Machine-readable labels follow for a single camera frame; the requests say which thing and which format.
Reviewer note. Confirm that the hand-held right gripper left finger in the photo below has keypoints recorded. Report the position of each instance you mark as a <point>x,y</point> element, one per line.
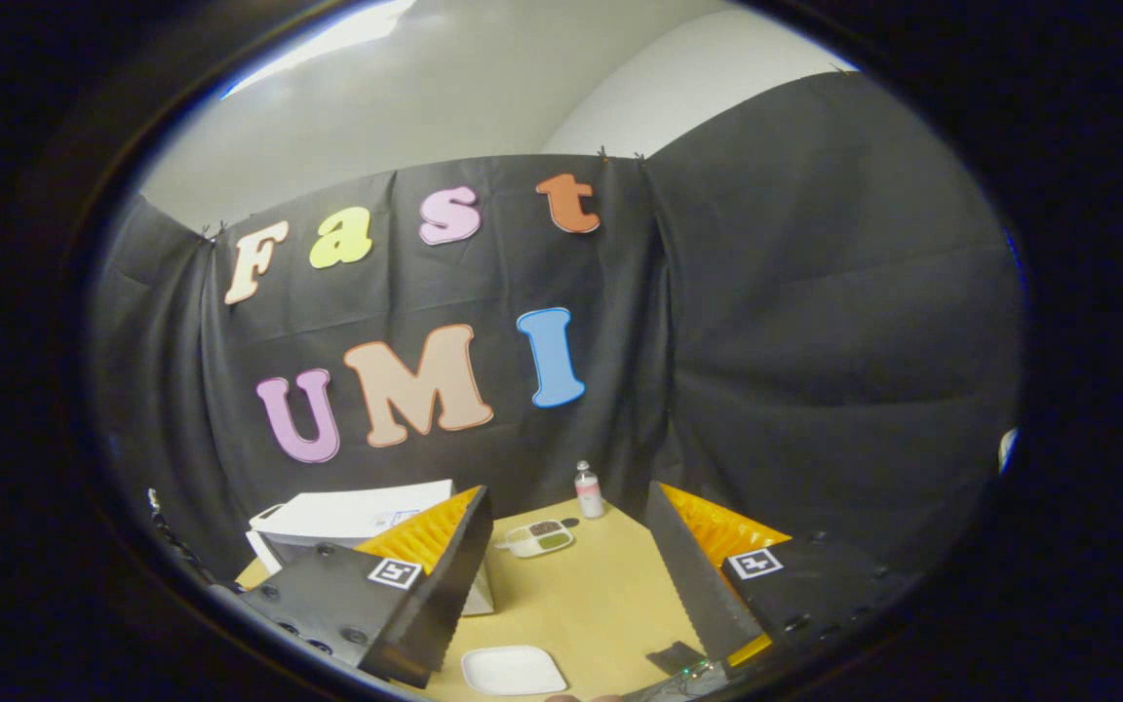
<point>445,595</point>

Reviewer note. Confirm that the small pink label bottle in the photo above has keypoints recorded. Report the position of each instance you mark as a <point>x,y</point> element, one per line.
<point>589,495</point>

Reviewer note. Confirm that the white microwave oven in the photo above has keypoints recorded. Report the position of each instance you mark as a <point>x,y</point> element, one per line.
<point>347,512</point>

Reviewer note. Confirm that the black backdrop cloth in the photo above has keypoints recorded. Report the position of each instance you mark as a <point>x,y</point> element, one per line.
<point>815,341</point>

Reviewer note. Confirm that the white square plate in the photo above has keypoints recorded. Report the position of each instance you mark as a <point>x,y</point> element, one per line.
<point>513,671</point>

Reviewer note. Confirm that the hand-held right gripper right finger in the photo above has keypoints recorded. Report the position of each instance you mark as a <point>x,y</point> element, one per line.
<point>693,585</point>

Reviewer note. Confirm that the black flat pad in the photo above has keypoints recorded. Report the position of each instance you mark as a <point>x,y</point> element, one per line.
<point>676,656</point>

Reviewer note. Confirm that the white divided dish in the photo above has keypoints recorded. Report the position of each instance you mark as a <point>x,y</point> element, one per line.
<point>539,539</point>

